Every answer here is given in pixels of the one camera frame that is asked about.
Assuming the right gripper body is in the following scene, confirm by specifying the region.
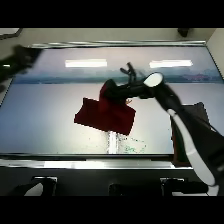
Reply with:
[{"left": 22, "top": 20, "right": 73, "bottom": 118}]
[{"left": 103, "top": 79, "right": 130, "bottom": 102}]

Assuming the red garment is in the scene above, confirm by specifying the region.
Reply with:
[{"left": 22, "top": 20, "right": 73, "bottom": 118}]
[{"left": 73, "top": 81, "right": 137, "bottom": 136}]

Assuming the silver frame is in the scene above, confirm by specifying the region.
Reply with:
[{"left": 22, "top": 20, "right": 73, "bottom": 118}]
[{"left": 0, "top": 39, "right": 214, "bottom": 197}]

